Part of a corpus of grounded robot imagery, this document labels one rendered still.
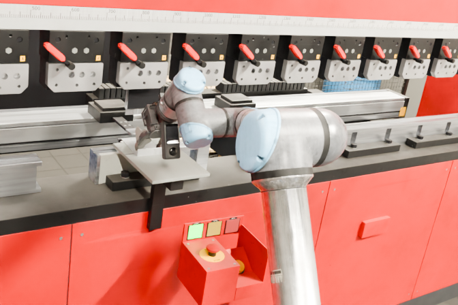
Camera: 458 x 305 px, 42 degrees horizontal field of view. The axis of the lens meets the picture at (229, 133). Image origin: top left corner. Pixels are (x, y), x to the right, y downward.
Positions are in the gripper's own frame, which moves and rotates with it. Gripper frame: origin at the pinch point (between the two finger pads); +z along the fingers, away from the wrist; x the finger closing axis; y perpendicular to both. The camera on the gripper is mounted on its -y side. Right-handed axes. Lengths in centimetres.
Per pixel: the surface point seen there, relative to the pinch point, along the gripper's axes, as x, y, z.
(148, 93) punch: -2.7, 16.3, -4.4
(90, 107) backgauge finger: 5.6, 27.9, 22.8
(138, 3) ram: 4.9, 31.0, -27.5
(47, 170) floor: -25, 87, 204
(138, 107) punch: 0.2, 13.3, -1.2
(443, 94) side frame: -213, 46, 53
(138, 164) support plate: 5.9, -6.2, -4.0
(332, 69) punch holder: -73, 21, -9
